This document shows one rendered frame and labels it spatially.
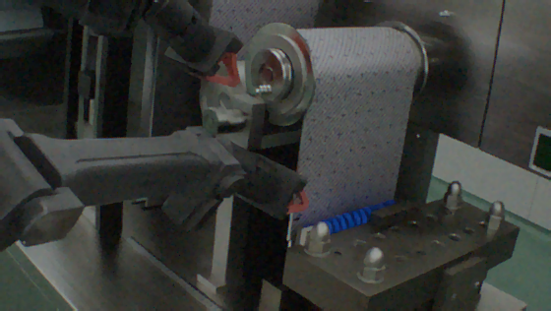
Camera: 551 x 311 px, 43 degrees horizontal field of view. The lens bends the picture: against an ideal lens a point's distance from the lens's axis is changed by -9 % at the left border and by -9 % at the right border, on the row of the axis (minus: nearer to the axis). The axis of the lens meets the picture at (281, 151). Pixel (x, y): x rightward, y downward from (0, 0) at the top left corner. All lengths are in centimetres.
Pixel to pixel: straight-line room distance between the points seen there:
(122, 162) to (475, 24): 72
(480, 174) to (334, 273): 312
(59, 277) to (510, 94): 78
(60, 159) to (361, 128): 63
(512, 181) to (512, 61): 281
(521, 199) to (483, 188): 26
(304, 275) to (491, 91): 44
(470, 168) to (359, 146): 299
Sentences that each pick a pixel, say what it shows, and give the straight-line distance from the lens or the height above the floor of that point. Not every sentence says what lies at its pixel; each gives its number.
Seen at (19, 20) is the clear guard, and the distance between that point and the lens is 191.
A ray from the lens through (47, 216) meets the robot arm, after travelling 56.
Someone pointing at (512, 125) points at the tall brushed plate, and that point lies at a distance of 122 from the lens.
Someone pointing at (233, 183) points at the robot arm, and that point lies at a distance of 89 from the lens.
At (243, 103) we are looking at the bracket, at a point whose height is 120.
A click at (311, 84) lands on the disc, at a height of 125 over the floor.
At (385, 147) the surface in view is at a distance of 121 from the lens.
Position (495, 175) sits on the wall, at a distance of 405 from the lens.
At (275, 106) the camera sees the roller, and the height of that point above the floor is 120.
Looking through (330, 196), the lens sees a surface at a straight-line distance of 115.
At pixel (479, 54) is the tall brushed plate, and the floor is 130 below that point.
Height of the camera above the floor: 151
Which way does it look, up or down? 20 degrees down
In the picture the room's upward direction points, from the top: 7 degrees clockwise
